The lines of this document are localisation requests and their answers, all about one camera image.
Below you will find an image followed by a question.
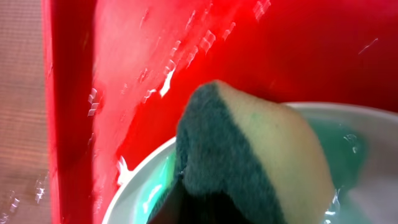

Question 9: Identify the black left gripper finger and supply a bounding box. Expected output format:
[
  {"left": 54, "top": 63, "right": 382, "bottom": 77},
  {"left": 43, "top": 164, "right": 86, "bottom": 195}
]
[{"left": 149, "top": 179, "right": 251, "bottom": 224}]

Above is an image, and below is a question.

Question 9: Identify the green yellow sponge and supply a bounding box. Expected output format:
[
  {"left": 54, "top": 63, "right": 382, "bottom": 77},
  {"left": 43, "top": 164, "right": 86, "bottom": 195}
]
[{"left": 146, "top": 79, "right": 336, "bottom": 224}]

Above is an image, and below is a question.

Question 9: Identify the red plastic tray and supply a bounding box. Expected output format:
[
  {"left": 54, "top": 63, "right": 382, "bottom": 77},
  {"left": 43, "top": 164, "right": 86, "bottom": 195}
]
[{"left": 42, "top": 0, "right": 397, "bottom": 223}]

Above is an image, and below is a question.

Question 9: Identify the white plate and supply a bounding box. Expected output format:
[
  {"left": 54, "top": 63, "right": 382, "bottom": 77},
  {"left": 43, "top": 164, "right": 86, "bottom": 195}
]
[{"left": 103, "top": 103, "right": 397, "bottom": 223}]

